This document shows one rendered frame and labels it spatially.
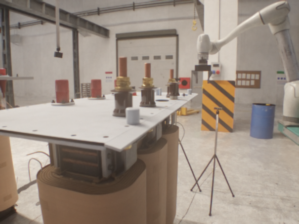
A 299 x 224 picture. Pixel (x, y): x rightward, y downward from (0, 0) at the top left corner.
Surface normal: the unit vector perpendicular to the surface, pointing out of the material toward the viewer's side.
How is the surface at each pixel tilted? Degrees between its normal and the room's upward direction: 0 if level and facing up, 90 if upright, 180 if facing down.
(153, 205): 90
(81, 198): 90
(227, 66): 90
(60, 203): 90
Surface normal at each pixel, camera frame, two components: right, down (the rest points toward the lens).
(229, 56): -0.32, 0.15
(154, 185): 0.65, 0.12
